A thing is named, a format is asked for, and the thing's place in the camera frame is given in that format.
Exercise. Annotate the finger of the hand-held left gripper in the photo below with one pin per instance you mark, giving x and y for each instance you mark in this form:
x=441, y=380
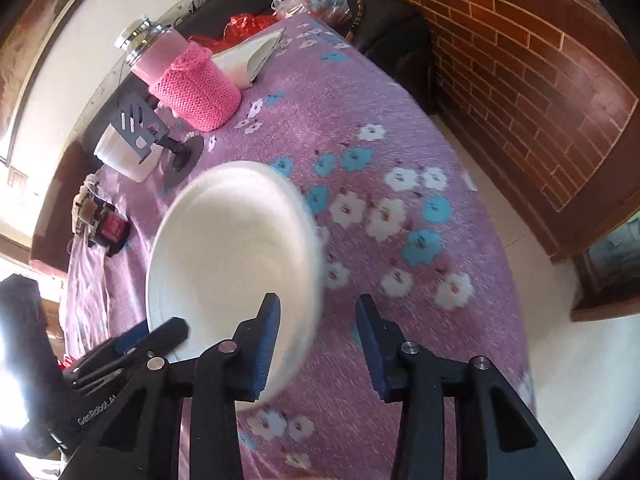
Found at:
x=95, y=380
x=160, y=335

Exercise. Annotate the brick-pattern wooden cabinet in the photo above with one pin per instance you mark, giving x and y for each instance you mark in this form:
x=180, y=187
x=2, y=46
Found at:
x=525, y=85

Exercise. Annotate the framed wall picture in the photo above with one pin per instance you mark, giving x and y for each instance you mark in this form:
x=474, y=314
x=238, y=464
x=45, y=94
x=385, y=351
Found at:
x=40, y=35

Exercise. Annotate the pink knit-sleeved bottle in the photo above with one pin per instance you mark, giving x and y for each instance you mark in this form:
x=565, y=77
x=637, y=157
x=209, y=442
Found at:
x=195, y=85

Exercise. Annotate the purple floral tablecloth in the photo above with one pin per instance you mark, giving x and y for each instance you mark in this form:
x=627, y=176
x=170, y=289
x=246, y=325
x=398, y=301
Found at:
x=400, y=135

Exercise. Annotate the small wall plaque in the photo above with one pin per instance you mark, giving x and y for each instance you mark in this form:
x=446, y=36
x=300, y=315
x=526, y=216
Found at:
x=18, y=179

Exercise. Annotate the red plastic bag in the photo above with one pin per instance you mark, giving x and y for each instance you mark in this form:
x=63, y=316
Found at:
x=245, y=27

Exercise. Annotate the black sofa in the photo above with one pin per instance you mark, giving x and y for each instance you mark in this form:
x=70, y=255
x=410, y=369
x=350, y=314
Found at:
x=395, y=35

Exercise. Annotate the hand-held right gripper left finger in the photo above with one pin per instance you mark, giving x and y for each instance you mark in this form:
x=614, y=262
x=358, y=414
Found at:
x=265, y=347

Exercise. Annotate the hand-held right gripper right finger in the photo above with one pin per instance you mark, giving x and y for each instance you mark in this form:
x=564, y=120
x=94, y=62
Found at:
x=372, y=352

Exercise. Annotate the large white bowl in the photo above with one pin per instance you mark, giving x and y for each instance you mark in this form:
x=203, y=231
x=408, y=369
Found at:
x=230, y=240

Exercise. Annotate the white labelled plastic container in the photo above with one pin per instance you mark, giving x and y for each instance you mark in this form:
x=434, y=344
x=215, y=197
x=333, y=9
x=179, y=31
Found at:
x=117, y=152

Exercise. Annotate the black phone stand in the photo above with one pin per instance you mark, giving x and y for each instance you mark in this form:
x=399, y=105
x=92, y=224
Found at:
x=132, y=125

